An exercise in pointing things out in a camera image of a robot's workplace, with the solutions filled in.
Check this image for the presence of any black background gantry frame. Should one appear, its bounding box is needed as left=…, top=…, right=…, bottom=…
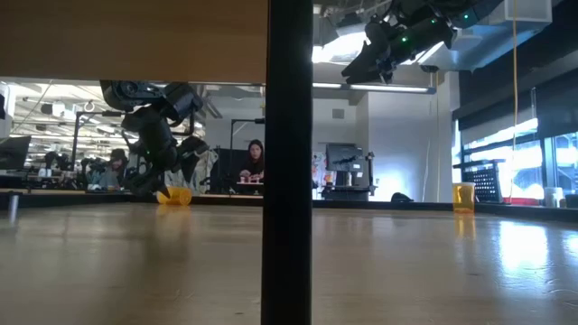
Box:
left=70, top=111, right=126, bottom=181
left=228, top=117, right=266, bottom=153

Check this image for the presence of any black partition panel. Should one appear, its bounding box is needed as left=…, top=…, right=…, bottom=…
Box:
left=210, top=147, right=247, bottom=195

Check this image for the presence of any black shelf divider panel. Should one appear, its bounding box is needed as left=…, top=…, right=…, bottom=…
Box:
left=260, top=0, right=315, bottom=325

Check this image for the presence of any black perforated crate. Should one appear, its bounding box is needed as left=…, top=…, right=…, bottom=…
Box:
left=453, top=158, right=507, bottom=204

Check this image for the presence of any small grey metal post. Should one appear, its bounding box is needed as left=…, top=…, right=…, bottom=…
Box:
left=7, top=193, right=20, bottom=223

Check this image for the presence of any grey hanging cover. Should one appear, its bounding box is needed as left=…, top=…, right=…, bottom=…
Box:
left=164, top=148, right=219, bottom=196

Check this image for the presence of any black aluminium table frame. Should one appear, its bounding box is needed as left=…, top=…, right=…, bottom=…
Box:
left=0, top=190, right=578, bottom=223

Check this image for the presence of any black cart base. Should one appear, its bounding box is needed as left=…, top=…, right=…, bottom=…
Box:
left=320, top=184, right=377, bottom=202

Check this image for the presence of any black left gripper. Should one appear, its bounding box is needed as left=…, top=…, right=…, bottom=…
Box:
left=120, top=107, right=182, bottom=200

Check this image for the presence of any fluorescent light tube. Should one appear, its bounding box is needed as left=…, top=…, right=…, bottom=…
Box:
left=312, top=82, right=437, bottom=95

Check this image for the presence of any white cup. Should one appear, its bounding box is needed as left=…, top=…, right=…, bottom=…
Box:
left=544, top=186, right=564, bottom=209

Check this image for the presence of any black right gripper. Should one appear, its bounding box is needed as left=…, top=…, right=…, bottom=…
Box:
left=340, top=16, right=457, bottom=85

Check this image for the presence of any yellow hanging cord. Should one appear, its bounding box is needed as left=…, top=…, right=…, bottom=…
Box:
left=510, top=0, right=519, bottom=202

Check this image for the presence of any red flat box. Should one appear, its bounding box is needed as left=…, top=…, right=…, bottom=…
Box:
left=503, top=197, right=543, bottom=208

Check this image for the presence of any person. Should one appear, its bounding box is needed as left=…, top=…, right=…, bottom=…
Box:
left=238, top=138, right=266, bottom=184
left=97, top=147, right=133, bottom=190

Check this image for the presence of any black computer monitor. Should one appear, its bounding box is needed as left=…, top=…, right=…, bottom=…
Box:
left=0, top=135, right=32, bottom=172

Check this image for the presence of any black monitor on stand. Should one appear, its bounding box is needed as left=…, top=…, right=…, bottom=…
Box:
left=324, top=143, right=365, bottom=187

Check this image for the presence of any black background stand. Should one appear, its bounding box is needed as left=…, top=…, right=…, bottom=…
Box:
left=366, top=151, right=378, bottom=198

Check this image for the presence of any wooden shelf board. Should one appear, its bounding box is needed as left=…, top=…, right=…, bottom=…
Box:
left=0, top=0, right=271, bottom=85

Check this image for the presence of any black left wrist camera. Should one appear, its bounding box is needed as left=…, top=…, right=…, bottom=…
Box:
left=177, top=135, right=211, bottom=182

